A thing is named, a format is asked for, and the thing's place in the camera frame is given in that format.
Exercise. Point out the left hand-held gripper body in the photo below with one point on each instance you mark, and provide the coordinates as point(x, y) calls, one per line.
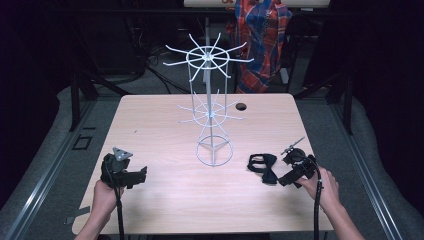
point(115, 170)

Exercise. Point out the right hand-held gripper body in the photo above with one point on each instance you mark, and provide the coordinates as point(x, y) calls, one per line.
point(300, 163)

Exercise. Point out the black bow tie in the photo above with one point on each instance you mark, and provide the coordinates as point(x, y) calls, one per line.
point(263, 166)

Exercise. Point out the person's right hand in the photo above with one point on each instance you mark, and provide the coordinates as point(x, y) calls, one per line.
point(321, 190)

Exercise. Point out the person's left hand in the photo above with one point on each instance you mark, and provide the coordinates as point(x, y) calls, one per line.
point(104, 196)

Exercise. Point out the black metal stand leg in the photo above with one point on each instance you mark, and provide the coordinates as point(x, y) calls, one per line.
point(343, 100)
point(80, 96)

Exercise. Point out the red blue plaid cloth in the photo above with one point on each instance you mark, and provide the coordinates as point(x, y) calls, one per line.
point(260, 43)

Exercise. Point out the aluminium floor rail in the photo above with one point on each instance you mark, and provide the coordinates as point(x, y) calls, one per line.
point(43, 180)
point(366, 173)

